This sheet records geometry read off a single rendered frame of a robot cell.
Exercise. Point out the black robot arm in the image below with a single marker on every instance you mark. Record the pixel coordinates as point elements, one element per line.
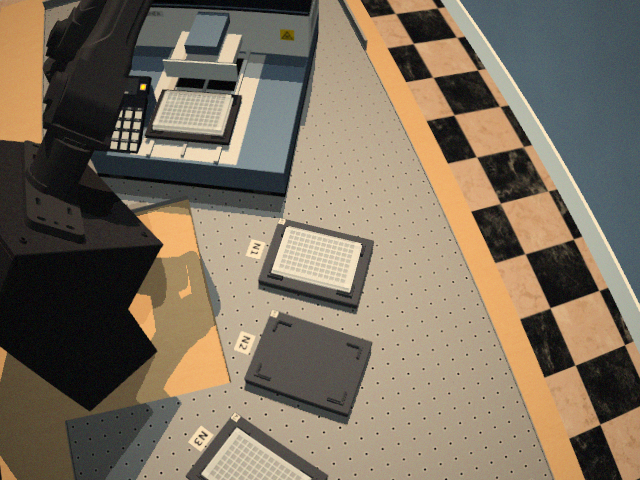
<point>83,107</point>

